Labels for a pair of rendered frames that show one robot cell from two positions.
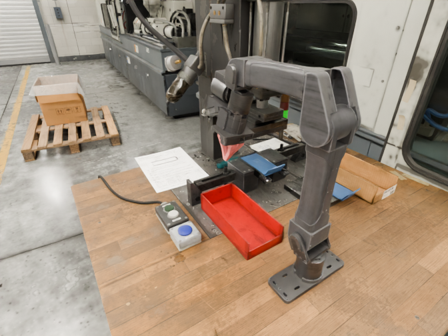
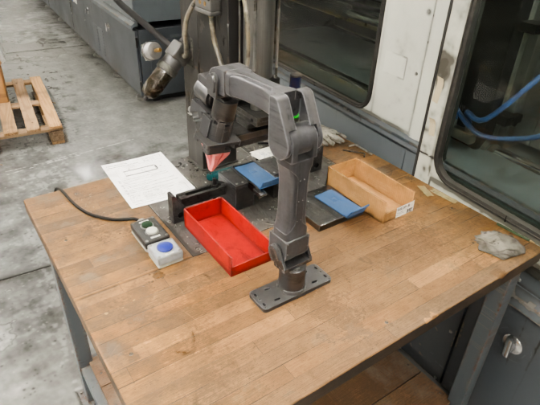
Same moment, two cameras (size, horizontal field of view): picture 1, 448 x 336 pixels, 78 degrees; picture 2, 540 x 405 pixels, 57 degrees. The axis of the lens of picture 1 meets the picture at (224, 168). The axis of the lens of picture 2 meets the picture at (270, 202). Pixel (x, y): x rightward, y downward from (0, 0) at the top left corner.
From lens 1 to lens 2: 50 cm
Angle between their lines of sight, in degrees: 4
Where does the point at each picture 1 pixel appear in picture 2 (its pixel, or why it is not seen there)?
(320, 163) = (288, 173)
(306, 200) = (281, 210)
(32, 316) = not seen: outside the picture
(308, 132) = (274, 146)
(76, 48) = not seen: outside the picture
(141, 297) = (119, 308)
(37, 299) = not seen: outside the picture
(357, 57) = (390, 40)
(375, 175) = (393, 190)
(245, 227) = (233, 246)
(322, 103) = (281, 122)
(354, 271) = (340, 286)
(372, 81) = (406, 72)
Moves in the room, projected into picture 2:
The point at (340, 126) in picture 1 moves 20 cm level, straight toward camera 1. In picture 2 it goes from (300, 142) to (259, 191)
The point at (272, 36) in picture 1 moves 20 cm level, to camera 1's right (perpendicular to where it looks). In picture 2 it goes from (262, 34) to (341, 36)
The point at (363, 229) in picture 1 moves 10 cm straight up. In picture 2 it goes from (362, 248) to (368, 218)
